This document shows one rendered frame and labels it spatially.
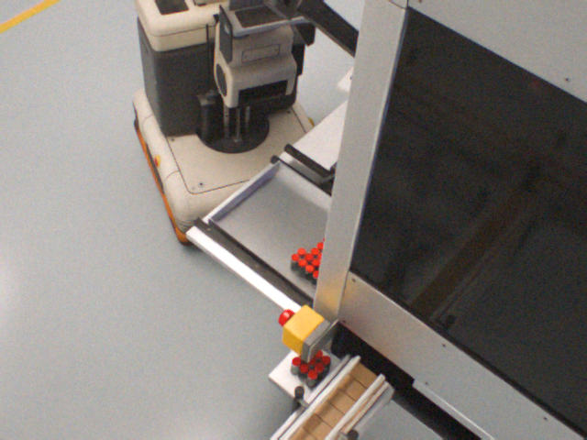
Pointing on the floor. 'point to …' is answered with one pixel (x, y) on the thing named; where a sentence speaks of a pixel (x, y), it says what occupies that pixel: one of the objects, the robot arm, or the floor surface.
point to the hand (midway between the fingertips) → (393, 138)
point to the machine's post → (359, 148)
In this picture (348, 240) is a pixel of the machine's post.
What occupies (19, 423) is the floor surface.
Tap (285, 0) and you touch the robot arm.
